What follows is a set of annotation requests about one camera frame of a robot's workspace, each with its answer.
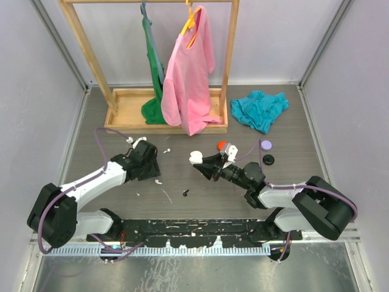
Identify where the teal crumpled shirt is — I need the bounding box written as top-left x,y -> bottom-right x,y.
230,90 -> 289,134

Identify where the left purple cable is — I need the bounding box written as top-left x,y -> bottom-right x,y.
38,127 -> 146,262

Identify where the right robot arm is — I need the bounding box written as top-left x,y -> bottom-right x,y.
189,151 -> 357,240

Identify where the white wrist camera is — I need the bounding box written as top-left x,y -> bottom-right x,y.
220,142 -> 238,162
126,136 -> 147,150

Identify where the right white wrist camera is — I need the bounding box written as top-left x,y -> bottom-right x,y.
220,142 -> 238,162

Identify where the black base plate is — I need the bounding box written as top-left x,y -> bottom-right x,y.
86,217 -> 305,249

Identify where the pink shirt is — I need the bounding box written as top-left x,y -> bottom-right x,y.
161,5 -> 221,136

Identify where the green shirt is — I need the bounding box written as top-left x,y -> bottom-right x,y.
141,19 -> 166,125

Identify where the grey blue hanger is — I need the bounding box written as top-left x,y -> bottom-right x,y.
140,1 -> 165,84

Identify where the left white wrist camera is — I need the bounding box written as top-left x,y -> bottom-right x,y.
126,136 -> 147,150

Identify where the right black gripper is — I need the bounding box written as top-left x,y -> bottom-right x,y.
193,151 -> 251,190

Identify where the black earbud charging case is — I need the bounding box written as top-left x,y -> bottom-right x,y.
263,155 -> 275,165

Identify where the white earbud charging case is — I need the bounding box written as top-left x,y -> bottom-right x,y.
189,150 -> 203,165

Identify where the grey slotted cable duct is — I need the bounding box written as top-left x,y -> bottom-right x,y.
46,244 -> 271,257

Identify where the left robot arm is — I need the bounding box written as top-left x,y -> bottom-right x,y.
27,137 -> 160,248

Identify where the yellow orange hanger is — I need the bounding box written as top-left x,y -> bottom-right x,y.
181,1 -> 201,49

